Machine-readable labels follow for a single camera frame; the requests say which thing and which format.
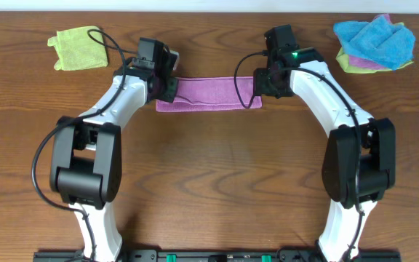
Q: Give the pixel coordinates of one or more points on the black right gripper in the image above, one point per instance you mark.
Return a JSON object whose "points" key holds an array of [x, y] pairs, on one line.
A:
{"points": [[260, 86]]}

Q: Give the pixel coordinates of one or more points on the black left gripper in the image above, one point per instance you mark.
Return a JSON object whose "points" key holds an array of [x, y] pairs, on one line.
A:
{"points": [[169, 89]]}

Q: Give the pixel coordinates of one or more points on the purple microfiber cloth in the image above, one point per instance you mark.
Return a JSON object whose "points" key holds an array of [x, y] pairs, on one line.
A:
{"points": [[202, 94]]}

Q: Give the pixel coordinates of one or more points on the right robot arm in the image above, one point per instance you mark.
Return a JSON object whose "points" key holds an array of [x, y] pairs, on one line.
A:
{"points": [[359, 163]]}

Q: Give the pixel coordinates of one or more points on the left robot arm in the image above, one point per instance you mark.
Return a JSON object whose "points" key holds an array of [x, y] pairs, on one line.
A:
{"points": [[86, 165]]}

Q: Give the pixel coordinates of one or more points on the green cloth under pile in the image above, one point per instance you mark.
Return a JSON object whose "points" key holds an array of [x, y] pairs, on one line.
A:
{"points": [[347, 64]]}

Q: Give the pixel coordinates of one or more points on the pink cloth in pile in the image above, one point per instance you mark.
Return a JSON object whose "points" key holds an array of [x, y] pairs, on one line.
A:
{"points": [[368, 64]]}

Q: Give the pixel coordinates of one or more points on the folded green cloth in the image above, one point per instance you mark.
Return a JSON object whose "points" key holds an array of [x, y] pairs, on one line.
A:
{"points": [[77, 51]]}

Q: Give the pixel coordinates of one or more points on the blue cloth on pile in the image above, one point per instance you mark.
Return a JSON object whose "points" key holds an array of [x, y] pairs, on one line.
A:
{"points": [[377, 40]]}

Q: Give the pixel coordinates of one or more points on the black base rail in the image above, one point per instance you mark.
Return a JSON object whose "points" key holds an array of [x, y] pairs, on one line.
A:
{"points": [[213, 256]]}

